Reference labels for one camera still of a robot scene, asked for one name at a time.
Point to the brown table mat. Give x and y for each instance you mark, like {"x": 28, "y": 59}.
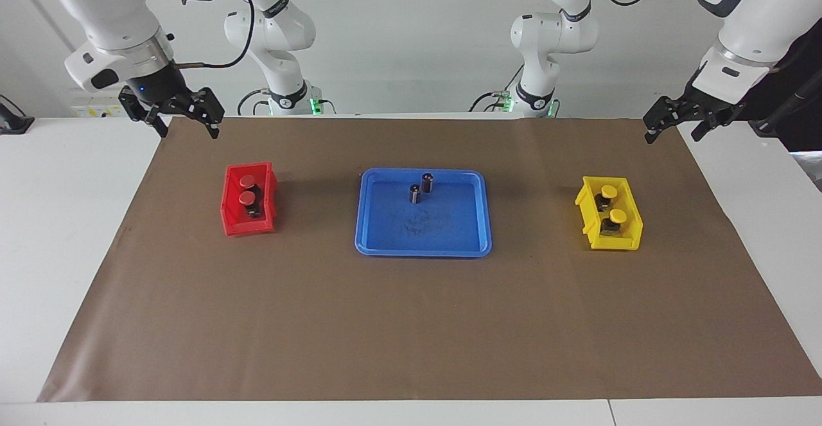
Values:
{"x": 411, "y": 323}

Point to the yellow plastic bin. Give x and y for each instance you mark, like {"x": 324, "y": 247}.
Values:
{"x": 594, "y": 230}

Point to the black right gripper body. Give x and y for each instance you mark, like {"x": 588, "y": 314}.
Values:
{"x": 164, "y": 92}

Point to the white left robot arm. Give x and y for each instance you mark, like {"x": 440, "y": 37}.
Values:
{"x": 758, "y": 34}

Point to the blue plastic tray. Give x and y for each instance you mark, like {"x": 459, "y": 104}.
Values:
{"x": 443, "y": 233}

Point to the white wall socket panel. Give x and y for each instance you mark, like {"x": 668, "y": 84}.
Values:
{"x": 96, "y": 108}

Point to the yellow push button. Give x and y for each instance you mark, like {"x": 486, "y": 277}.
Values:
{"x": 616, "y": 218}
{"x": 607, "y": 193}

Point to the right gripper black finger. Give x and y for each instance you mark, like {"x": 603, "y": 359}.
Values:
{"x": 213, "y": 129}
{"x": 160, "y": 125}

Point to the black cylindrical capacitor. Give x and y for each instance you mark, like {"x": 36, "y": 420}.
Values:
{"x": 428, "y": 182}
{"x": 415, "y": 194}

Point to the black backdrop panel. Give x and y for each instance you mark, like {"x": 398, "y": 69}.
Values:
{"x": 803, "y": 92}

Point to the black stand pole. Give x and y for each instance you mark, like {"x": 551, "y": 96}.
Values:
{"x": 787, "y": 108}

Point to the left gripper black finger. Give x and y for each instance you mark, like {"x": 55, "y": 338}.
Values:
{"x": 650, "y": 133}
{"x": 700, "y": 130}

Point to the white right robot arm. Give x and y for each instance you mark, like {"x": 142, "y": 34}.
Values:
{"x": 109, "y": 8}

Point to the black device at table edge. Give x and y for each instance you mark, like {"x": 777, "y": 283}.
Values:
{"x": 11, "y": 121}

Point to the red push button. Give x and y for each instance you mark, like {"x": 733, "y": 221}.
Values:
{"x": 246, "y": 181}
{"x": 248, "y": 201}

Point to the red plastic bin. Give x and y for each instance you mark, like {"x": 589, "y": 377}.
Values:
{"x": 232, "y": 211}

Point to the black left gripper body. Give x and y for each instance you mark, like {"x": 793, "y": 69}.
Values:
{"x": 700, "y": 105}

